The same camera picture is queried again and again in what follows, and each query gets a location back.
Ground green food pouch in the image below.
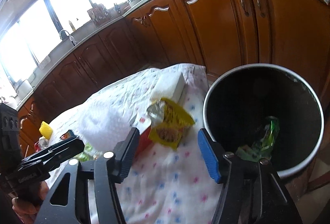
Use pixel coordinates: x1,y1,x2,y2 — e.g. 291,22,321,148
74,142,102,162

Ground yellow snack wrapper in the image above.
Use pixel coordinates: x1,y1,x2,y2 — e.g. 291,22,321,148
147,98,195,150

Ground green paper carton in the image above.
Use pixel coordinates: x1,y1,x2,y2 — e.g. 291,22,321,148
236,145,260,162

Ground green drink can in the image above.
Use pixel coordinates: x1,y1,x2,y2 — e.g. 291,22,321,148
252,116,280,159

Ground black white trash bin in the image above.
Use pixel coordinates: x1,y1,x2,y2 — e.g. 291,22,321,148
202,63,325,179

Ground brown lower kitchen cabinets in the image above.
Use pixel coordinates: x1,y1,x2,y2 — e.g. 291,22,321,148
18,0,329,156

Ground left hand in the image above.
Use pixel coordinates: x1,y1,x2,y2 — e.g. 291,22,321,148
12,181,49,224

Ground red snack bag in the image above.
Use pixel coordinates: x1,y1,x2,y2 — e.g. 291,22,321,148
60,130,75,140

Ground red crushed can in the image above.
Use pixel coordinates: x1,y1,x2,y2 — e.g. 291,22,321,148
34,136,49,152

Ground white foam fruit net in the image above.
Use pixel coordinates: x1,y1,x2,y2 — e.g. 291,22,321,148
78,100,137,152

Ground white rice cooker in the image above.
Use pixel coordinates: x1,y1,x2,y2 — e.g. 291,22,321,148
14,79,33,99

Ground red white milk carton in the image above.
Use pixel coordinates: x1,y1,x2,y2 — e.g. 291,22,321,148
133,116,152,157

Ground floral white tablecloth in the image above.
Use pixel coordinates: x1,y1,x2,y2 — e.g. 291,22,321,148
50,64,222,223

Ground chrome sink faucet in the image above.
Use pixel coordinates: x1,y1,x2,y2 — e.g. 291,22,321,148
59,29,77,46

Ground white tissue pack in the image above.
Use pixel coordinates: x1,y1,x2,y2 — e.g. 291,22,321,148
150,72,185,103

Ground knife block with utensils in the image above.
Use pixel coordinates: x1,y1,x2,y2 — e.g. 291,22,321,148
87,4,110,27

